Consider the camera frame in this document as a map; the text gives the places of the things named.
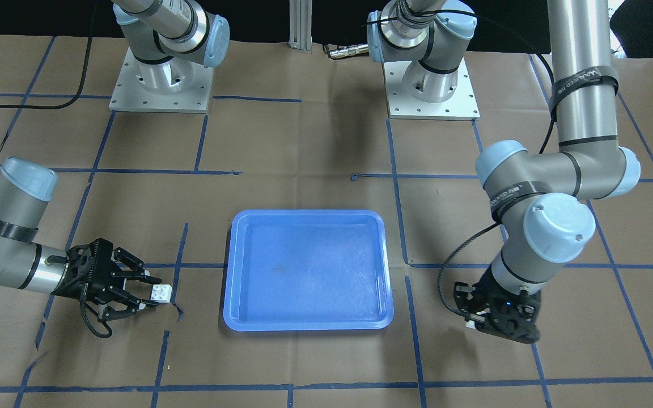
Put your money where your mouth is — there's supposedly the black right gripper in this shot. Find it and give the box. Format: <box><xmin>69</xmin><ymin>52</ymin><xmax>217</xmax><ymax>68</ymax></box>
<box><xmin>52</xmin><ymin>239</ymin><xmax>162</xmax><ymax>322</ymax></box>

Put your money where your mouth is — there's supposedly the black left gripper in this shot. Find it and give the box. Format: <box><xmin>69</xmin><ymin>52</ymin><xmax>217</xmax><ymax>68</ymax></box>
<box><xmin>453</xmin><ymin>267</ymin><xmax>541</xmax><ymax>344</ymax></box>

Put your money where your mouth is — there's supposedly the white block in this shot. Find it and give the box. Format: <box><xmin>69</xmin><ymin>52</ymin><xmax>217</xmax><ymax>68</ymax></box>
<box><xmin>150</xmin><ymin>284</ymin><xmax>173</xmax><ymax>304</ymax></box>

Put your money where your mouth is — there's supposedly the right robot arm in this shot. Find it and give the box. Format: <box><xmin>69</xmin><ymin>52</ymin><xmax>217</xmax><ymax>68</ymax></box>
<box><xmin>0</xmin><ymin>1</ymin><xmax>231</xmax><ymax>323</ymax></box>

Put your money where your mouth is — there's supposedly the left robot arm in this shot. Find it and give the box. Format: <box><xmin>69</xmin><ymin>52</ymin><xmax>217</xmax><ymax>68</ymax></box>
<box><xmin>366</xmin><ymin>1</ymin><xmax>641</xmax><ymax>344</ymax></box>

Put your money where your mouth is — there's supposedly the blue plastic tray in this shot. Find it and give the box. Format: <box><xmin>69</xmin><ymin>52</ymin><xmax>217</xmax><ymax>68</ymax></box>
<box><xmin>223</xmin><ymin>209</ymin><xmax>395</xmax><ymax>332</ymax></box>

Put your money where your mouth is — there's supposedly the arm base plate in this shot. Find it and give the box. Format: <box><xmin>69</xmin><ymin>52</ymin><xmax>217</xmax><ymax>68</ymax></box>
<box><xmin>109</xmin><ymin>49</ymin><xmax>214</xmax><ymax>114</ymax></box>
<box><xmin>383</xmin><ymin>59</ymin><xmax>481</xmax><ymax>121</ymax></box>

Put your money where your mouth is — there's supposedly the aluminium frame post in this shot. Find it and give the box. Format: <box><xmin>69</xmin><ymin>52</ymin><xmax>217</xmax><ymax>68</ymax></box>
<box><xmin>287</xmin><ymin>0</ymin><xmax>313</xmax><ymax>54</ymax></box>

